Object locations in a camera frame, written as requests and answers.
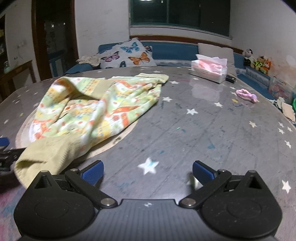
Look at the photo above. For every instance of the clear plastic toy box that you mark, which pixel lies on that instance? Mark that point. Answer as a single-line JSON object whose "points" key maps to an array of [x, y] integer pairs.
{"points": [[278, 88]]}

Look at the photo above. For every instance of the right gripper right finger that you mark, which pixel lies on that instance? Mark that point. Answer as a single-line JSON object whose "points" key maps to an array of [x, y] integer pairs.
{"points": [[212, 181]]}

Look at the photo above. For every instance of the colourful patterned child jacket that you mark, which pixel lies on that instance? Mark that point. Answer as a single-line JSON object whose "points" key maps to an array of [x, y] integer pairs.
{"points": [[144, 89]]}

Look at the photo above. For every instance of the pink tissue box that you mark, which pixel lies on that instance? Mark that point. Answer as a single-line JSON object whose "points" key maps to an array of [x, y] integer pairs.
{"points": [[209, 68]]}

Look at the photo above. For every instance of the folded beige cloths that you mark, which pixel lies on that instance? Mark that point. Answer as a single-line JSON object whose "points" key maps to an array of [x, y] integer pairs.
{"points": [[287, 109]]}

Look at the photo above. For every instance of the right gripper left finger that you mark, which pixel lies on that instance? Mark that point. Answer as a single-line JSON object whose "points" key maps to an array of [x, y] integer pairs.
{"points": [[84, 183]]}

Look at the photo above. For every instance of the blue sofa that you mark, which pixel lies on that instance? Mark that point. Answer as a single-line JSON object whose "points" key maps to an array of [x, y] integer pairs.
{"points": [[181, 54]]}

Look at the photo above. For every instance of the grey cushion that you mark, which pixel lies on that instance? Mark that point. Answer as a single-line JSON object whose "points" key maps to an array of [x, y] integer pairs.
{"points": [[222, 53]]}

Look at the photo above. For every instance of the dark window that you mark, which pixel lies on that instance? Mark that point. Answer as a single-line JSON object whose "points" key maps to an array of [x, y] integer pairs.
{"points": [[207, 15]]}

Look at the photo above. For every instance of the yellow green plush toy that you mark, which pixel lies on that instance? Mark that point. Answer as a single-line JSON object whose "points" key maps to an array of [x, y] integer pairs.
{"points": [[259, 63]]}

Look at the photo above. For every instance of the cream cloth on sofa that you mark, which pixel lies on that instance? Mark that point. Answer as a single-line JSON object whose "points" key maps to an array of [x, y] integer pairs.
{"points": [[92, 60]]}

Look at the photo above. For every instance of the small black box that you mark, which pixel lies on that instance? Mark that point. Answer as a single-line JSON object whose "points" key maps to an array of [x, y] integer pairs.
{"points": [[230, 79]]}

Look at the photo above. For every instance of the orange fox plush toy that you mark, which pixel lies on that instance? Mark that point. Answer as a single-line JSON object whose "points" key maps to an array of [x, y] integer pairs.
{"points": [[266, 67]]}

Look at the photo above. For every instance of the panda plush toy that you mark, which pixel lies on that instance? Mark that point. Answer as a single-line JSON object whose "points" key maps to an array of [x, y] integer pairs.
{"points": [[248, 57]]}

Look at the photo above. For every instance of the dark doorway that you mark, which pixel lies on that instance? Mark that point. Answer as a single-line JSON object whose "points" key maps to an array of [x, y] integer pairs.
{"points": [[54, 37]]}

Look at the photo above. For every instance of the butterfly print pillow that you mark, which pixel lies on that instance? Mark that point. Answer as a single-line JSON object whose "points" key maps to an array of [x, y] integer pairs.
{"points": [[131, 53]]}

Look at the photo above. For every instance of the pink hair scrunchie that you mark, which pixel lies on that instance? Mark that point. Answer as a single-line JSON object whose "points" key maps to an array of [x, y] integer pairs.
{"points": [[246, 95]]}

